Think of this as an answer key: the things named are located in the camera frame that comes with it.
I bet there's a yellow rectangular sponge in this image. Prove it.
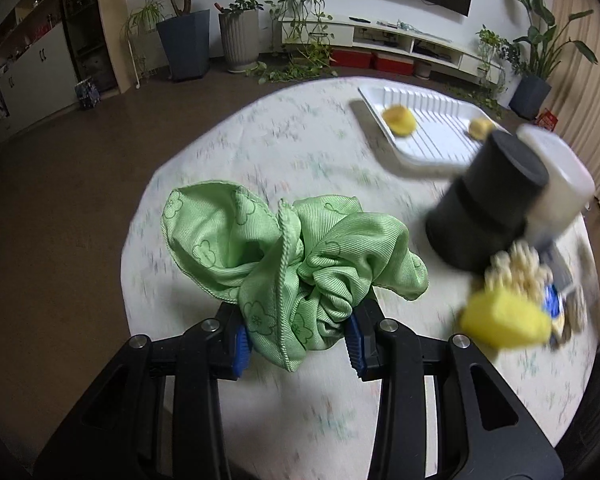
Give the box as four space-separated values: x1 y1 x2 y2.
460 288 552 350

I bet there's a cream chenille loop scrubber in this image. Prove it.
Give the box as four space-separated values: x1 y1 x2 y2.
484 240 553 307

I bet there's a light blue tissue pack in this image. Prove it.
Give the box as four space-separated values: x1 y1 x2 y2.
540 244 577 297

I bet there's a yellow egg-shaped sponge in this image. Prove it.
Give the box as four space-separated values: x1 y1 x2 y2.
381 105 417 136

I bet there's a tan peanut-shaped sponge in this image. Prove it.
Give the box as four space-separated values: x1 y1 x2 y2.
467 117 496 142

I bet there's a beige knitted cloth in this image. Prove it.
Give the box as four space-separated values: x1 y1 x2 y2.
564 283 588 334

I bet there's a black cylindrical container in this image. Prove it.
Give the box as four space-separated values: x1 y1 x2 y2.
425 130 548 275

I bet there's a floral white tablecloth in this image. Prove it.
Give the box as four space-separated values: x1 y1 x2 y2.
119 75 600 480

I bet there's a white plastic tray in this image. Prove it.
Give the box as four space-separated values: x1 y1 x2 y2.
358 82 501 174

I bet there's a translucent plastic storage box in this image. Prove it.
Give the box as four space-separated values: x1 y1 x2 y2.
516 124 595 252

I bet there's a red storage box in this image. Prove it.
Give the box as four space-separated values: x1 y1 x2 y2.
374 52 415 76
329 48 373 70

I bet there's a trailing pothos plant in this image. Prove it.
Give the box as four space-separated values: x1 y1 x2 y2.
246 0 337 84

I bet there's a white tv console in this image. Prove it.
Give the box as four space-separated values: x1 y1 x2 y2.
277 14 506 86

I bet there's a small blue patterned box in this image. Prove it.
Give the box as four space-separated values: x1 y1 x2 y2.
74 77 102 110

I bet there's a dark blue square planter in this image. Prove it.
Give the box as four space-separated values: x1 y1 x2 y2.
157 10 210 81

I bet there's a white ribbed planter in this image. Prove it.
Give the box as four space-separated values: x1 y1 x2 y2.
219 10 260 74

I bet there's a beige curtain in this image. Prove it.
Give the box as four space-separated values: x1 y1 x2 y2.
545 0 600 200

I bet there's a bird of paradise plant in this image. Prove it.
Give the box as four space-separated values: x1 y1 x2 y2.
501 0 598 120

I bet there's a white cabinet wall unit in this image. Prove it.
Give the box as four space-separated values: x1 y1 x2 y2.
0 0 78 143

